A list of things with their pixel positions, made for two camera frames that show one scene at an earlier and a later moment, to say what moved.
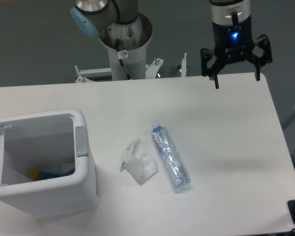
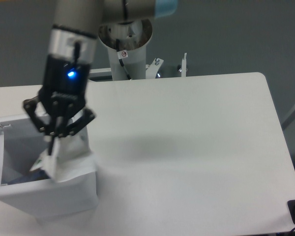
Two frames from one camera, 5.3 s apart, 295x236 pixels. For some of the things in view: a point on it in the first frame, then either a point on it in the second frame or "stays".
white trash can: x=41 y=163 stays
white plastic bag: x=137 y=162 → x=71 y=158
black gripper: x=233 y=44 → x=63 y=93
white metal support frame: x=89 y=75 stays
